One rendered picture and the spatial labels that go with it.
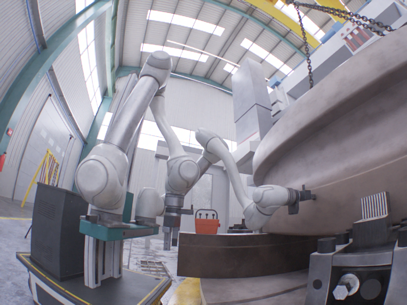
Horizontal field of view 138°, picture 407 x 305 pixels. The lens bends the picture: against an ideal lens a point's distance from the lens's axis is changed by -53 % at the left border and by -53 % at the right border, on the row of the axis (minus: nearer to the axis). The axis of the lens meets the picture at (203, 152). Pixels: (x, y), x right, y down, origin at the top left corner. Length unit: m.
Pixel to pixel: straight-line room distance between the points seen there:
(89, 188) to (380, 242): 0.86
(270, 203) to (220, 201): 3.96
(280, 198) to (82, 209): 1.06
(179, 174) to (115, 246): 0.78
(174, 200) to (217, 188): 3.96
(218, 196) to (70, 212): 4.08
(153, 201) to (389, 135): 1.47
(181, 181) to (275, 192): 0.40
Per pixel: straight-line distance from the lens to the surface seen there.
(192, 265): 1.42
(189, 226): 4.33
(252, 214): 0.85
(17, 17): 7.37
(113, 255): 1.23
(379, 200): 0.72
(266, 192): 0.74
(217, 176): 4.77
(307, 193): 0.88
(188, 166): 0.58
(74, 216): 1.06
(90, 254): 1.00
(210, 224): 1.37
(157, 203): 1.20
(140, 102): 0.71
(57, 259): 1.06
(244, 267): 1.47
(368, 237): 0.62
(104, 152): 0.59
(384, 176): 0.86
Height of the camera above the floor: 0.80
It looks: 23 degrees up
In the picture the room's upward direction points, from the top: 3 degrees clockwise
